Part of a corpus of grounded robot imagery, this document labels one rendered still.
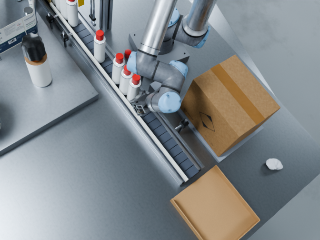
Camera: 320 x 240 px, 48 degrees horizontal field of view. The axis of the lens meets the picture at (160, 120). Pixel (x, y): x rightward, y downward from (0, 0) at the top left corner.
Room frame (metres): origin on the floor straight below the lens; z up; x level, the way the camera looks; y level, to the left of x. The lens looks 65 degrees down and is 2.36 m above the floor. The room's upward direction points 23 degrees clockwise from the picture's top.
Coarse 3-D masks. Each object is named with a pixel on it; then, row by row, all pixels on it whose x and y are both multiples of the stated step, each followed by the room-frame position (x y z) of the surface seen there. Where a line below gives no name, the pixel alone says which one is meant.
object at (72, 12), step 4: (68, 0) 0.97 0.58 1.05; (72, 0) 0.98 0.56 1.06; (76, 0) 1.00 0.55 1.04; (68, 4) 0.96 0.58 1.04; (72, 4) 0.97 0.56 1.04; (76, 4) 0.98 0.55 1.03; (68, 8) 0.96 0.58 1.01; (72, 8) 0.97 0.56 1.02; (76, 8) 0.98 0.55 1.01; (68, 12) 0.96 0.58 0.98; (72, 12) 0.97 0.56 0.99; (76, 12) 0.98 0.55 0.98; (68, 16) 0.96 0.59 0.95; (72, 16) 0.97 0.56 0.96; (76, 16) 0.98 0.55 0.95; (68, 20) 0.97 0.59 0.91; (72, 20) 0.96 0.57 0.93; (76, 20) 0.98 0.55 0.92; (72, 24) 0.96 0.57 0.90; (76, 24) 0.98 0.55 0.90
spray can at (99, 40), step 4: (96, 32) 0.85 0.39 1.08; (100, 32) 0.86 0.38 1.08; (96, 36) 0.84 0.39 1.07; (100, 36) 0.84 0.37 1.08; (104, 36) 0.88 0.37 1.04; (96, 40) 0.84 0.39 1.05; (100, 40) 0.85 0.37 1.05; (104, 40) 0.86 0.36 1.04; (96, 44) 0.83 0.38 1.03; (100, 44) 0.84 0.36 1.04; (104, 44) 0.85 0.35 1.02; (96, 48) 0.83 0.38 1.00; (100, 48) 0.84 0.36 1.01; (104, 48) 0.85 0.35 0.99; (96, 52) 0.83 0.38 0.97; (100, 52) 0.84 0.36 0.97; (104, 52) 0.86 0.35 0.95; (96, 56) 0.83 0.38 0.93; (100, 56) 0.84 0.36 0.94; (104, 56) 0.86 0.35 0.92; (100, 60) 0.84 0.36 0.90; (104, 60) 0.86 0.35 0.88
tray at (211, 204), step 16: (208, 176) 0.54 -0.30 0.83; (224, 176) 0.56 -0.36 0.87; (192, 192) 0.44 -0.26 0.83; (208, 192) 0.47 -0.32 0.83; (224, 192) 0.50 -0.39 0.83; (176, 208) 0.35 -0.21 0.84; (192, 208) 0.38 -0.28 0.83; (208, 208) 0.41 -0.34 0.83; (224, 208) 0.43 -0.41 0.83; (240, 208) 0.46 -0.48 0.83; (192, 224) 0.31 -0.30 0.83; (208, 224) 0.34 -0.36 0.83; (224, 224) 0.37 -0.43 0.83; (240, 224) 0.39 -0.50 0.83
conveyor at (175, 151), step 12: (72, 36) 0.92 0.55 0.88; (84, 36) 0.94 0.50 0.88; (108, 60) 0.87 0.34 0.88; (108, 72) 0.81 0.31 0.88; (144, 120) 0.65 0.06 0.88; (156, 120) 0.67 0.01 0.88; (156, 132) 0.62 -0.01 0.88; (168, 132) 0.64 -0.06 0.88; (156, 144) 0.57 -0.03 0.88; (168, 144) 0.59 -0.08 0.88; (180, 156) 0.56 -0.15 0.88; (180, 168) 0.51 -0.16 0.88; (192, 168) 0.53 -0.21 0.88
